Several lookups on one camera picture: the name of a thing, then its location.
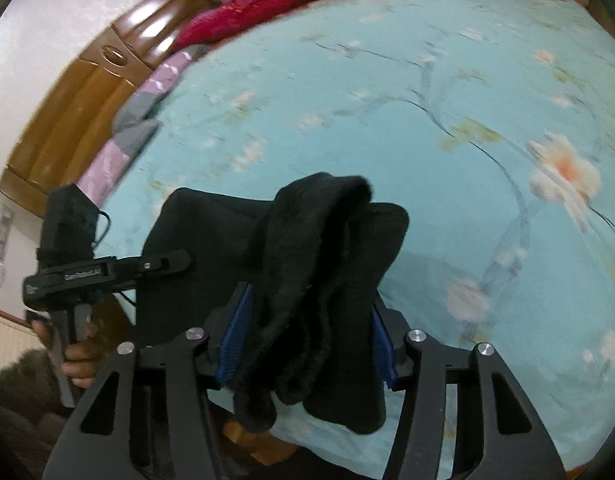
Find wooden headboard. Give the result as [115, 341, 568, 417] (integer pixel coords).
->
[0, 0, 218, 218]

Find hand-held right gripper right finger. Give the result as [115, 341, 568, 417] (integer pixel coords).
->
[371, 300, 568, 480]

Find white wall fixture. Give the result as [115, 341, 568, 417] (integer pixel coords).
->
[0, 205, 14, 286]

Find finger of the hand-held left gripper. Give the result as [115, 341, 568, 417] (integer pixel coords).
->
[112, 250, 192, 286]

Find person's left hand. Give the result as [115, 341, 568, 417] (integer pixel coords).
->
[32, 320, 99, 389]

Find black cable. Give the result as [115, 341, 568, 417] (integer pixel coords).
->
[90, 210, 138, 308]

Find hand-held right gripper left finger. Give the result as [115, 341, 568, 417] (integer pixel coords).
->
[40, 282, 253, 480]

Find teal floral bed sheet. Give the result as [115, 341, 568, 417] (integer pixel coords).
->
[92, 0, 615, 471]

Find purple and grey patterned pillow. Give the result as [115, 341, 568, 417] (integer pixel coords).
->
[75, 42, 211, 201]

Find black pants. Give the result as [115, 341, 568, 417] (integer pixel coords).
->
[135, 172, 411, 436]

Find wooden bed frame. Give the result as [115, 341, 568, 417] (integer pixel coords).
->
[220, 417, 301, 465]

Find person's dark fleece clothing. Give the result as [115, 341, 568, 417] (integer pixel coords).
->
[0, 347, 78, 480]

